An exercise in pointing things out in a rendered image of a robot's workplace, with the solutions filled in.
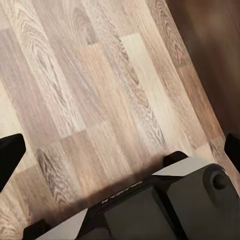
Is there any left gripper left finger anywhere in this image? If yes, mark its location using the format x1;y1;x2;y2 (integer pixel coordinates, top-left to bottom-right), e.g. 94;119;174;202
0;133;26;193

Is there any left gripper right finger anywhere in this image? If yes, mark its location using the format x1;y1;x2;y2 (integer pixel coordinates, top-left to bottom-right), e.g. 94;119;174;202
224;133;240;173

